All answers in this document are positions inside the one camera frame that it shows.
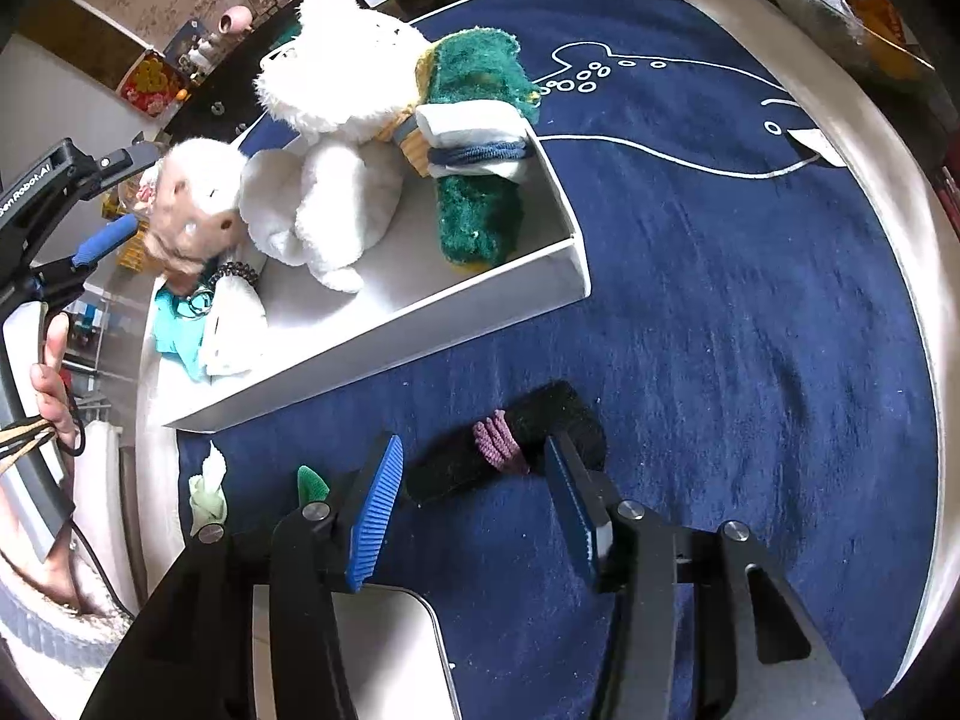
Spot small white towel roll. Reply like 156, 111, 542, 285
415, 101, 530, 181

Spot white rectangular box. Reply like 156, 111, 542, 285
146, 37, 592, 434

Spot navy whale printed mat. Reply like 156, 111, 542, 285
176, 0, 942, 720

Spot large white teddy bear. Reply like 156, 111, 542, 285
253, 0, 432, 295

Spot white towel folded animal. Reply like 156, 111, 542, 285
238, 148, 310, 265

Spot person's left forearm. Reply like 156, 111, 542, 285
0, 457, 143, 661

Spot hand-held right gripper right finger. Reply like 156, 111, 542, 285
544, 431, 863, 720

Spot green fuzzy towel roll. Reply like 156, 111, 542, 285
416, 28, 541, 271

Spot pale green cloth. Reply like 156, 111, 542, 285
187, 441, 230, 537

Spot black cable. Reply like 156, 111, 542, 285
66, 390, 130, 616

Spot stack of yellow boxes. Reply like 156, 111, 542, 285
112, 232, 155, 272

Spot clear bag yellow contents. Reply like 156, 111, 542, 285
754, 0, 942, 83

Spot red floral gift box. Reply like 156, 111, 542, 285
120, 52, 188, 117

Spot white bottle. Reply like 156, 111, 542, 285
184, 34, 220, 77

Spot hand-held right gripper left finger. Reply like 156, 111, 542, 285
82, 433, 406, 720

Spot person's left hand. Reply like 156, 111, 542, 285
30, 311, 83, 452

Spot white plush doll teal clothes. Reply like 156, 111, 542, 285
146, 137, 250, 382

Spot black cloth roll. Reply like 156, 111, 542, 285
405, 381, 607, 507

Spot tan cord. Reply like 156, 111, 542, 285
0, 424, 61, 470

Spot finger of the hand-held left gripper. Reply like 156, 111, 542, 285
34, 214, 143, 287
97, 141, 162, 179

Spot purple hair tie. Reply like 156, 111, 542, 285
472, 411, 532, 475

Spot dark blue hair tie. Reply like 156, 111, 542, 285
427, 139, 538, 181

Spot white rolled towel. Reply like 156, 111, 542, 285
199, 276, 269, 380

